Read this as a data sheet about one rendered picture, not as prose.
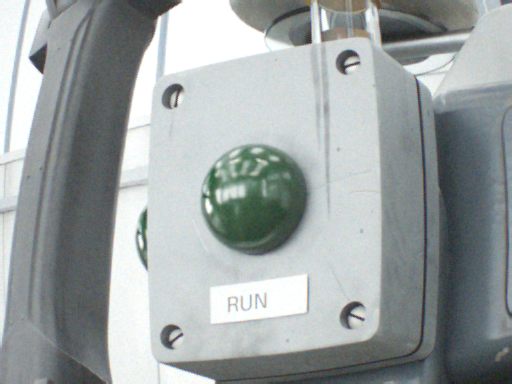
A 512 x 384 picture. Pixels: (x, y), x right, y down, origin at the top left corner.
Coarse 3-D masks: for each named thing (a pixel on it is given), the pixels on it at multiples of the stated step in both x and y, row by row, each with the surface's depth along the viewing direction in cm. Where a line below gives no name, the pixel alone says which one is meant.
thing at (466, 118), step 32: (448, 96) 50; (480, 96) 49; (448, 128) 49; (480, 128) 48; (448, 160) 49; (480, 160) 48; (448, 192) 49; (480, 192) 48; (448, 224) 48; (480, 224) 48; (448, 256) 48; (480, 256) 47; (448, 288) 48; (480, 288) 47; (448, 320) 47; (480, 320) 47; (448, 352) 47; (480, 352) 46
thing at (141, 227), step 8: (144, 208) 49; (144, 216) 49; (136, 224) 49; (144, 224) 48; (136, 232) 49; (144, 232) 48; (136, 240) 49; (144, 240) 48; (136, 248) 49; (144, 248) 48; (144, 256) 49; (144, 264) 49
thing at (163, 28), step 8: (24, 8) 786; (24, 16) 784; (168, 16) 728; (24, 24) 783; (24, 32) 782; (160, 32) 724; (160, 40) 723; (160, 48) 721; (16, 56) 776; (160, 56) 720; (16, 64) 775; (160, 64) 719; (16, 72) 774; (160, 72) 717; (16, 80) 773; (8, 104) 768; (8, 112) 767; (8, 120) 765; (8, 128) 764; (8, 136) 763; (8, 144) 762; (8, 152) 761
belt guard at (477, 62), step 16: (496, 16) 62; (480, 32) 64; (496, 32) 62; (464, 48) 67; (480, 48) 64; (496, 48) 62; (464, 64) 67; (480, 64) 64; (496, 64) 62; (448, 80) 70; (464, 80) 67; (480, 80) 64; (496, 80) 62; (432, 96) 74
